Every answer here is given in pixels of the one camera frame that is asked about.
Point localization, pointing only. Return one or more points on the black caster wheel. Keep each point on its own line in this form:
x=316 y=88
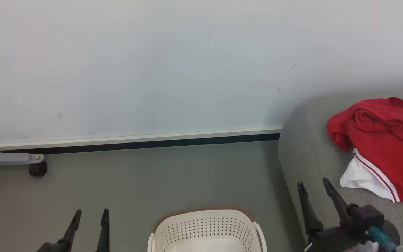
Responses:
x=38 y=169

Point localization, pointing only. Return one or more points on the grey metal stand leg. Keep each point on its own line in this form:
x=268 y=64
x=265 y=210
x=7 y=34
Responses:
x=5 y=157

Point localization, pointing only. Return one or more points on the white baseboard strip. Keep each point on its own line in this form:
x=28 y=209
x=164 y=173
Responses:
x=135 y=138

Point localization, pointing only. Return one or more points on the white perforated plastic laundry basket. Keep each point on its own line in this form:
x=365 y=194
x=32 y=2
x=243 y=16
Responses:
x=206 y=232

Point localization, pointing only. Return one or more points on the grey right gripper green band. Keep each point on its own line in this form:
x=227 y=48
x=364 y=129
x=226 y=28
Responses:
x=348 y=234

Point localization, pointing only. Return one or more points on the grey fabric sofa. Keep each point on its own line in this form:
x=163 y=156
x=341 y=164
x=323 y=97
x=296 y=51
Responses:
x=310 y=150

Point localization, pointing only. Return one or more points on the red sports garment white trim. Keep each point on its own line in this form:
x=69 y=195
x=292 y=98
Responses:
x=387 y=147

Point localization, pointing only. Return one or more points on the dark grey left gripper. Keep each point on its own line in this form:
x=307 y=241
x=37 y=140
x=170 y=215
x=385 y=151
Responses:
x=51 y=247

